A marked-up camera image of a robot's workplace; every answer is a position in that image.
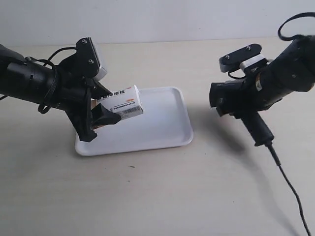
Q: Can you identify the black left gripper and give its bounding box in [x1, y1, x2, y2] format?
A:
[57, 54, 121, 142]

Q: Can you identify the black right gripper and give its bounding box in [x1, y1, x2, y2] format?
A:
[220, 64, 273, 117]

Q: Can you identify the black handheld barcode scanner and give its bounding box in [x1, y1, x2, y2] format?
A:
[209, 81, 274, 147]

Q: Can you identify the white red medicine box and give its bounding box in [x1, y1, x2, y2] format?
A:
[91, 85, 143, 121]

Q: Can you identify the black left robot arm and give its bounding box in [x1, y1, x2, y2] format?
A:
[0, 37, 121, 142]

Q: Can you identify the white plastic tray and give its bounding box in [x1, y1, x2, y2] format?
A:
[74, 87, 193, 156]

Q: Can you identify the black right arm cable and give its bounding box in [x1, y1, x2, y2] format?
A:
[278, 12, 315, 42]

